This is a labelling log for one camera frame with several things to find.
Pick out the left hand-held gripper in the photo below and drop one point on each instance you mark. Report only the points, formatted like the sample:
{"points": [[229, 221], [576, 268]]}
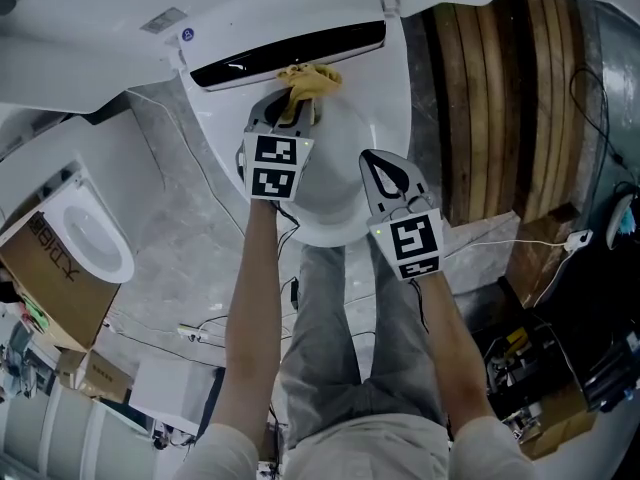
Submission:
{"points": [[274, 165]]}

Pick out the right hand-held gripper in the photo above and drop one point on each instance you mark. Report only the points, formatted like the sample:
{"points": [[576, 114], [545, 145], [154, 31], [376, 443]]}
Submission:
{"points": [[412, 240]]}

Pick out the yellow cloth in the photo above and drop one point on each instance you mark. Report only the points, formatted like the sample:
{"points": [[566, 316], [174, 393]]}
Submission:
{"points": [[312, 83]]}

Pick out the person's right forearm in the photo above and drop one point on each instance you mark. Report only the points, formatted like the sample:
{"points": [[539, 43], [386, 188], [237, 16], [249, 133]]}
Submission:
{"points": [[455, 353]]}

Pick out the person's left forearm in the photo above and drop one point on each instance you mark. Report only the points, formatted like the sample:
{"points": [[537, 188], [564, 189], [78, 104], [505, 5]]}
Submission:
{"points": [[250, 318]]}

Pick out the white toilet bowl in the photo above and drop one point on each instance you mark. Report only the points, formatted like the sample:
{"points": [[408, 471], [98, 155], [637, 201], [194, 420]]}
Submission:
{"points": [[340, 168]]}

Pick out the white toilet with tank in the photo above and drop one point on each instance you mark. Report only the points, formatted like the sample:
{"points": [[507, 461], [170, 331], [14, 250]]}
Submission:
{"points": [[122, 263]]}

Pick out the white toilet lid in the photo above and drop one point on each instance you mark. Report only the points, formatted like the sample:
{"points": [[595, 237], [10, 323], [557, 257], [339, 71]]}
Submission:
{"points": [[75, 58]]}

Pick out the wooden plank platform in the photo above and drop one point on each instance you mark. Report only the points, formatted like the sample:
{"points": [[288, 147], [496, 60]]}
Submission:
{"points": [[500, 118]]}

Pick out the black power adapter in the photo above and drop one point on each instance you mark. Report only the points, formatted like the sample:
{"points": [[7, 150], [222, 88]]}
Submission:
{"points": [[295, 293]]}

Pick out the dark wooden board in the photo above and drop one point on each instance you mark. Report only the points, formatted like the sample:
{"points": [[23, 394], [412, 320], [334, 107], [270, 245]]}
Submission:
{"points": [[535, 263]]}

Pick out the person's grey trousers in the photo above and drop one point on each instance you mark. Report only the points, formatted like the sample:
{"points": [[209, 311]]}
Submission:
{"points": [[325, 358]]}

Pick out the small white power strip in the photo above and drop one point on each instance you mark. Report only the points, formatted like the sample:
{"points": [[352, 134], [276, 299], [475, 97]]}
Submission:
{"points": [[580, 239]]}

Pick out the teal and white device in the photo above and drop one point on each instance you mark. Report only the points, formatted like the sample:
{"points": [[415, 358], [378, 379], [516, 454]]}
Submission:
{"points": [[625, 218]]}

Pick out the long white power strip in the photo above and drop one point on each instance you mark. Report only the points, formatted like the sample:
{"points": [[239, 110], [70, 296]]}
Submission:
{"points": [[193, 332]]}

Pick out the person's beige shirt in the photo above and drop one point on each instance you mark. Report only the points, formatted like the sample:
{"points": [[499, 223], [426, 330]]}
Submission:
{"points": [[360, 448]]}

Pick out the large cardboard box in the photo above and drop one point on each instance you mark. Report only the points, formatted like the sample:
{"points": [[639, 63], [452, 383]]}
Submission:
{"points": [[50, 293]]}

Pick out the white box cabinet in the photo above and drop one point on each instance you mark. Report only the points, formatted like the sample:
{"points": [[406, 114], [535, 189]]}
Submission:
{"points": [[170, 388]]}

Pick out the green card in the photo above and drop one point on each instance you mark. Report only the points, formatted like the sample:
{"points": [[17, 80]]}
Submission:
{"points": [[37, 315]]}

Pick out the small cardboard box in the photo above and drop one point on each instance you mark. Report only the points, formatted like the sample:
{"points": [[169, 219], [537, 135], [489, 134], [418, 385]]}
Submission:
{"points": [[95, 375]]}

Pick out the white shelf unit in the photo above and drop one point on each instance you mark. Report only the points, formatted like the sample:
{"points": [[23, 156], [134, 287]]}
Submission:
{"points": [[60, 438]]}

